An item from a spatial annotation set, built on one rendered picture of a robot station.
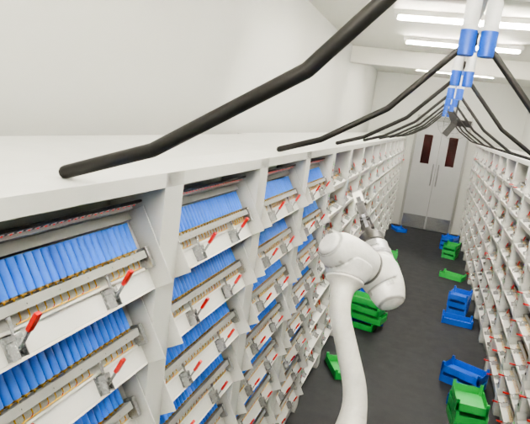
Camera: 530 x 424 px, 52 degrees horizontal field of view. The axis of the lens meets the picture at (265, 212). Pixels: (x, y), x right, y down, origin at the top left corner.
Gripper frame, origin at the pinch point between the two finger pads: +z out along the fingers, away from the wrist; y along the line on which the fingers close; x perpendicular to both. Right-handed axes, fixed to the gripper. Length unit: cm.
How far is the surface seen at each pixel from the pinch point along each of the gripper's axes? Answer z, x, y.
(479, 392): 40, -33, -257
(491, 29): 53, -63, 8
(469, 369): 78, -35, -301
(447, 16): 309, -113, -135
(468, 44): 53, -55, 5
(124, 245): -42, 50, 52
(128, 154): -51, 32, 79
